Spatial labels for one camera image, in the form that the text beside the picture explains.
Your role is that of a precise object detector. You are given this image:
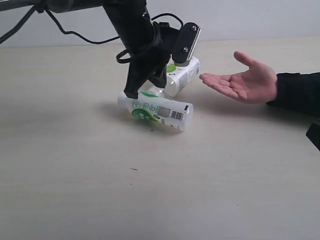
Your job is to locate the green white label plastic bottle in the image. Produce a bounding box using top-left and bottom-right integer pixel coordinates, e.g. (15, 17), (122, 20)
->
(117, 91), (194, 132)

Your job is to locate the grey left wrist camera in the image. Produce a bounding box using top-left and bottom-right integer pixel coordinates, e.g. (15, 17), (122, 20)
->
(171, 22), (201, 67)

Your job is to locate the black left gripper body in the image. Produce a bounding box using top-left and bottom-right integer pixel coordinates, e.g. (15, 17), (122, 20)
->
(124, 21), (181, 75)

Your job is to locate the square white green label bottle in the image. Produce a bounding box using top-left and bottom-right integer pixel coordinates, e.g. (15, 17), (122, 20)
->
(147, 56), (200, 98)

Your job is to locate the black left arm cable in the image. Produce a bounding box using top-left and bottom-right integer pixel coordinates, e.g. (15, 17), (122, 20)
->
(0, 4), (185, 65)

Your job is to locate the person's open hand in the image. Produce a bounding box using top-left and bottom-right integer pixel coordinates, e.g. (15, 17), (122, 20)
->
(199, 51), (277, 104)

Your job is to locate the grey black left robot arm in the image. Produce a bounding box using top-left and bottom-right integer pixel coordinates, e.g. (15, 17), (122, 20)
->
(0, 0), (181, 99)

